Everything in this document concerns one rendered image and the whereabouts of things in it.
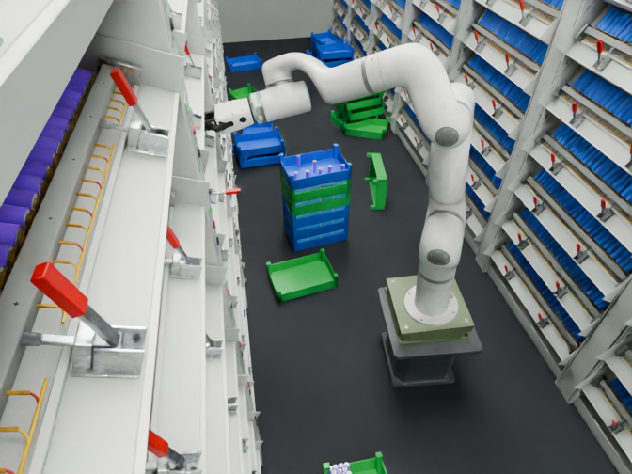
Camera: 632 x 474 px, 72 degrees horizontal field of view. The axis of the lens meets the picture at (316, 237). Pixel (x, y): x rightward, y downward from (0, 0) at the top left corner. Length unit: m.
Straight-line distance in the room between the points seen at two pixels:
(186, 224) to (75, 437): 0.47
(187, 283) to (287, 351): 1.32
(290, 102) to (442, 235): 0.56
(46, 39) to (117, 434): 0.21
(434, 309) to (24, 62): 1.48
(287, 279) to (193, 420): 1.68
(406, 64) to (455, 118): 0.17
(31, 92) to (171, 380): 0.38
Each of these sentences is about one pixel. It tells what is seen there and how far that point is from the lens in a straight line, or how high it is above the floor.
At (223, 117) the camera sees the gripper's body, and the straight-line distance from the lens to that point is 1.23.
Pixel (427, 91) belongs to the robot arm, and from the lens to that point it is 1.09.
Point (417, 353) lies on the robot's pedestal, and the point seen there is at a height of 0.28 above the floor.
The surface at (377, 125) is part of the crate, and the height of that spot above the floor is 0.00.
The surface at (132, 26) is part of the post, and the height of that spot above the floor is 1.44.
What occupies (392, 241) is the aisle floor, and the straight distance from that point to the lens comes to 2.39.
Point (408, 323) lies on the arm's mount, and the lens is 1.60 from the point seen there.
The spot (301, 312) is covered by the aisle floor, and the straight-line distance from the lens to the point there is 2.03.
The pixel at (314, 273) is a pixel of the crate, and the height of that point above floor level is 0.00.
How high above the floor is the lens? 1.61
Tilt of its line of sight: 43 degrees down
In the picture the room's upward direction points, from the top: straight up
